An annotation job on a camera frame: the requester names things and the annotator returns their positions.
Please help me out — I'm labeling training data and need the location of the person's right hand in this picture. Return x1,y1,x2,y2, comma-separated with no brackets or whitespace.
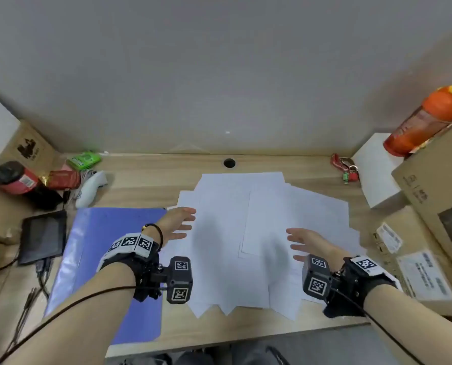
286,227,351,273

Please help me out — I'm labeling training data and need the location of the person's left hand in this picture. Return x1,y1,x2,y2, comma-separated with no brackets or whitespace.
153,207,197,248

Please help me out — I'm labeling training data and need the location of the pile of white papers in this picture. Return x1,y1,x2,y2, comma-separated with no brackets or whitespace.
166,171,367,320

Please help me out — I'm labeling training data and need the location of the blue plastic folder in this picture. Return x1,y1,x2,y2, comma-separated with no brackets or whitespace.
43,207,169,345

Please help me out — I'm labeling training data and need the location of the person's right forearm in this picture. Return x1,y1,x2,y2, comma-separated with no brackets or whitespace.
362,286,452,365

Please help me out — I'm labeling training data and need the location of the person's left forearm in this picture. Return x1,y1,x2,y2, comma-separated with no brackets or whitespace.
0,262,137,365

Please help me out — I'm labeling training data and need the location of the clear tape piece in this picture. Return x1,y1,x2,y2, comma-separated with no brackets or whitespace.
169,142,211,155

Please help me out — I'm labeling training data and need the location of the white handheld controller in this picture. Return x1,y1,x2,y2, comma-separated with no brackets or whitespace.
75,170,108,209

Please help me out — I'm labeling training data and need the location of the small white box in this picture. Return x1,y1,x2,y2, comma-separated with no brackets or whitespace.
352,132,411,209

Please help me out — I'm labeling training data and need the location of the flat cardboard box with labels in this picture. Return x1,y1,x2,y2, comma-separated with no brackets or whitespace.
370,205,452,318

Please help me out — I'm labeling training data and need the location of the green gum packet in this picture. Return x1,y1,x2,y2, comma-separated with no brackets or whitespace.
66,152,102,171

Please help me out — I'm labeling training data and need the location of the red snack packet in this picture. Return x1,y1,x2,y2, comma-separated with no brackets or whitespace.
46,170,82,191

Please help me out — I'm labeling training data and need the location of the small black tablet screen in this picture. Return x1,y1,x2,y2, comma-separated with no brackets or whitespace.
18,210,68,267

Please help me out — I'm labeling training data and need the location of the large cardboard box with window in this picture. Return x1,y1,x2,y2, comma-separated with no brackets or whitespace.
391,117,452,282

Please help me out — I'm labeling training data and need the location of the orange drink bottle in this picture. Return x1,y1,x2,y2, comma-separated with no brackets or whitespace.
383,85,452,157

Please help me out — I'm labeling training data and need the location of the red can with black lid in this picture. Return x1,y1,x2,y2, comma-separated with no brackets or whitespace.
0,160,41,195

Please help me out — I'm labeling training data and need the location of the brown box with white top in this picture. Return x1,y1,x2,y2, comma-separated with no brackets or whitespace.
0,87,61,246

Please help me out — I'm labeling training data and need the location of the black bead bracelet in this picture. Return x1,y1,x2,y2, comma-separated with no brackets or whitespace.
141,223,164,250

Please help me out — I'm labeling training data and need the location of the black wrist camera with markers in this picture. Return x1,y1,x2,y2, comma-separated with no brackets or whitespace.
302,254,403,319
96,232,194,305

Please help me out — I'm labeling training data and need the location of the red keychain with green charm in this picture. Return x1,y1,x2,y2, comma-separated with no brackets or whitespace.
330,153,360,186

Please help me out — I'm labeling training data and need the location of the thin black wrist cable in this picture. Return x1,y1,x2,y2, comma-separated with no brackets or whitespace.
334,288,426,365
0,285,137,365

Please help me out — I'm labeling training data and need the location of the white coiled cable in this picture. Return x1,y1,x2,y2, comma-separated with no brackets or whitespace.
64,169,97,204

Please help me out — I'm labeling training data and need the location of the black tablet cable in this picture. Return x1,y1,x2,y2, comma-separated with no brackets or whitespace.
35,257,53,299

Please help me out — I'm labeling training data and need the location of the black cable bundle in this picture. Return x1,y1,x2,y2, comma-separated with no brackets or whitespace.
0,258,36,361

